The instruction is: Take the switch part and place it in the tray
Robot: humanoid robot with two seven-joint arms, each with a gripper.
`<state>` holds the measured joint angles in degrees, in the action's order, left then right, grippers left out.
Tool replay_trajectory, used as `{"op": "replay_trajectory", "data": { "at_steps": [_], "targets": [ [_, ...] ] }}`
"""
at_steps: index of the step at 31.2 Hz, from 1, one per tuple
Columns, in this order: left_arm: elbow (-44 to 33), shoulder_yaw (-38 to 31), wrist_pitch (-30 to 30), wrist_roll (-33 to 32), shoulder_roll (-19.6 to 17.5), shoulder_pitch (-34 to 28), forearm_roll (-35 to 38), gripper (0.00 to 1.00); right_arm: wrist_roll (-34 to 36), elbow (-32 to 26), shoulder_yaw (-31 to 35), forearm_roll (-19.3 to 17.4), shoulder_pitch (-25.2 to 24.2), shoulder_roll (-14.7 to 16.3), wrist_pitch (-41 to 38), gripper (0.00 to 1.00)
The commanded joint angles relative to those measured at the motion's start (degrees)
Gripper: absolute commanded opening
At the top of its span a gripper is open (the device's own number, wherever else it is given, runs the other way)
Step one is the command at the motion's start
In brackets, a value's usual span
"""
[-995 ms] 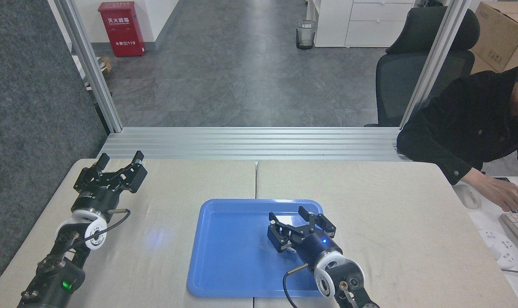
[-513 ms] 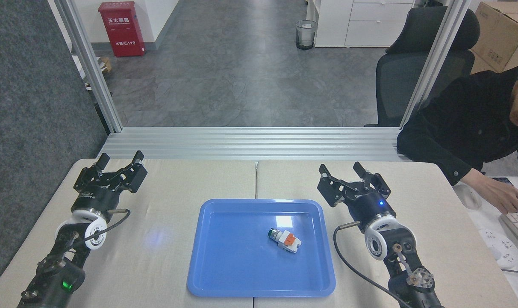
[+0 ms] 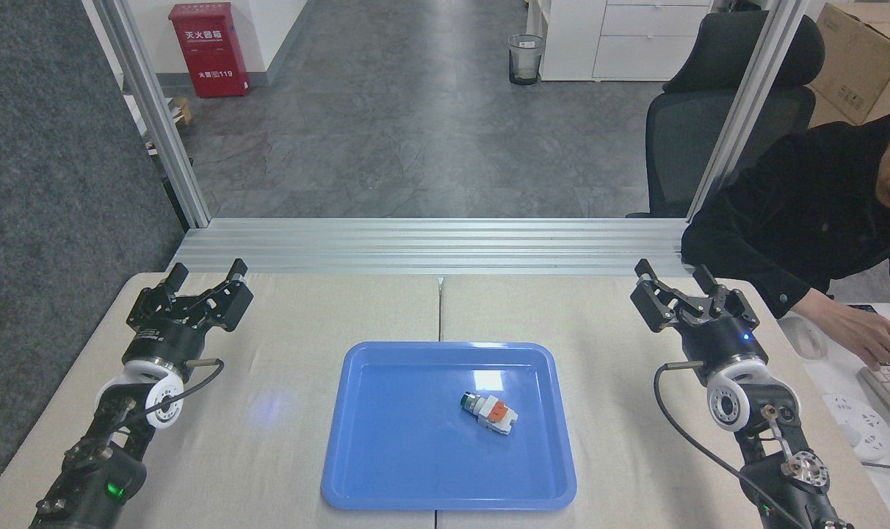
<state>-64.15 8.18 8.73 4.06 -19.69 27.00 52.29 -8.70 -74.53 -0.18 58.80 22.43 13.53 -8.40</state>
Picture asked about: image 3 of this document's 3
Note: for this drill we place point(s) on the red fire extinguisher box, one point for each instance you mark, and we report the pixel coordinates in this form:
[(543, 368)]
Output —
[(210, 51)]

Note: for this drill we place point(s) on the person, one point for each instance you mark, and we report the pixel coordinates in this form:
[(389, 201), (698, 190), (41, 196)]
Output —
[(790, 213)]

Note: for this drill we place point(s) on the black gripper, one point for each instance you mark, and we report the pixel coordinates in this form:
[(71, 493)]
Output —
[(724, 342), (162, 342)]

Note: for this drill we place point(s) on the white power strip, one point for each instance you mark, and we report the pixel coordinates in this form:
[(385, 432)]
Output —
[(863, 433)]

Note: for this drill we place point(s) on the person's hand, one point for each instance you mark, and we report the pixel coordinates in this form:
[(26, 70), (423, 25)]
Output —
[(874, 338)]

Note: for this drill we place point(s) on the small cardboard box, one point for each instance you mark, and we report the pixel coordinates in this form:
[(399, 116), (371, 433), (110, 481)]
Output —
[(182, 110)]

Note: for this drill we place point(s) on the blue plastic tray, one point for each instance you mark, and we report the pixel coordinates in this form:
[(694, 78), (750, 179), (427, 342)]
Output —
[(449, 441)]

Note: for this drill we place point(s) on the aluminium frame rail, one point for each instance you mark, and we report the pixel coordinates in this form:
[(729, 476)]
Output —
[(430, 246)]

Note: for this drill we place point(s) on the mesh waste bin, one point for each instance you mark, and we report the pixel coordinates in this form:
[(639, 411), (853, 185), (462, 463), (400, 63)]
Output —
[(526, 59)]

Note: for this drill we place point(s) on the black office chair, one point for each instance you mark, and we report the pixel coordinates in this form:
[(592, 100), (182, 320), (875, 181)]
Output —
[(702, 125)]

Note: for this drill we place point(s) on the white orange switch part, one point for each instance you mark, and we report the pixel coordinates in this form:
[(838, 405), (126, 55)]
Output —
[(493, 413)]

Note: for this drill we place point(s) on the aluminium frame post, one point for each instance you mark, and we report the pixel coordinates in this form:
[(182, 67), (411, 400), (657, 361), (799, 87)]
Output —
[(746, 110), (158, 117)]

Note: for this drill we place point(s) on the white drawer cabinet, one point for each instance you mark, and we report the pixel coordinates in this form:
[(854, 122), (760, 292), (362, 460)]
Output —
[(621, 44)]

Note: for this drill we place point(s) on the large cardboard box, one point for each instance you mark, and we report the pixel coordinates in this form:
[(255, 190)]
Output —
[(856, 59)]

